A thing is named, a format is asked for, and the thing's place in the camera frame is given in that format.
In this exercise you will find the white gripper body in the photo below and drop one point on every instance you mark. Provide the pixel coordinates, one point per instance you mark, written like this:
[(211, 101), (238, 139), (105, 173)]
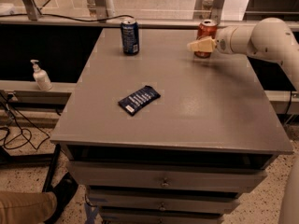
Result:
[(222, 41)]

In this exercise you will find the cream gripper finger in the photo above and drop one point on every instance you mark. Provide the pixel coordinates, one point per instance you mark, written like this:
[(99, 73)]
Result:
[(204, 44)]

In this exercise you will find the red coke can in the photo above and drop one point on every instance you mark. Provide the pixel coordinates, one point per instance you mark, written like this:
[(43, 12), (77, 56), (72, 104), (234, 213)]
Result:
[(207, 27)]

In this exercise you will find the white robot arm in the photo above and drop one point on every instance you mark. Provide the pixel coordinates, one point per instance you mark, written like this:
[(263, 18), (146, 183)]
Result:
[(268, 40)]

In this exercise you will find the blue pepsi can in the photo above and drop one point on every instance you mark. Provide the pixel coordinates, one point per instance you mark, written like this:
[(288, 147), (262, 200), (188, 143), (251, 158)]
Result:
[(130, 36)]

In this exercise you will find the blue rxbar wrapper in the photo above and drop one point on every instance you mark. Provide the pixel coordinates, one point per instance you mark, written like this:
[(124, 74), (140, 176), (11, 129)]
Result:
[(137, 100)]

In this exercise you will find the grey drawer cabinet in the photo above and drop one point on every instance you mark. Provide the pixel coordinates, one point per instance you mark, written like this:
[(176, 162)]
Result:
[(212, 114)]

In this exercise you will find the top grey drawer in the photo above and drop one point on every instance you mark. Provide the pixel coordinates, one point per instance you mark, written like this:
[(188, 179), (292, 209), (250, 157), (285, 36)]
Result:
[(164, 177)]

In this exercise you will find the grey drawer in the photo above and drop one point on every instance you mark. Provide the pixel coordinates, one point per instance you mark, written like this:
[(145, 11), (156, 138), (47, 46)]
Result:
[(164, 177), (139, 216), (162, 200)]

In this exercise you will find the white pump bottle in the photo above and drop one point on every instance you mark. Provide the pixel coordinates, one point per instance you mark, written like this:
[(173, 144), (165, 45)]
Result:
[(41, 77)]

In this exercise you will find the middle grey drawer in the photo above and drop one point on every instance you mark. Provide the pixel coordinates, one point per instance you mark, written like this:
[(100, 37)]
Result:
[(162, 200)]

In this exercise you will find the black metal stand leg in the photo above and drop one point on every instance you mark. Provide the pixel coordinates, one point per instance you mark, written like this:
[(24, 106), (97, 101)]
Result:
[(53, 164)]

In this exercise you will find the bottom grey drawer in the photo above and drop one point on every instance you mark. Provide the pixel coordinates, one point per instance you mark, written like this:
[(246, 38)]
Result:
[(139, 216)]

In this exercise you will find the black shoe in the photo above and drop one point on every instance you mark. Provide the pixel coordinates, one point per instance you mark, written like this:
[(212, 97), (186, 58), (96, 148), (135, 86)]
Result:
[(64, 191)]

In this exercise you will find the tan trouser leg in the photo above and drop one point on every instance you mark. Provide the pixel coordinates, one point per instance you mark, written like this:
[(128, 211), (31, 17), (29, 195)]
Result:
[(26, 208)]

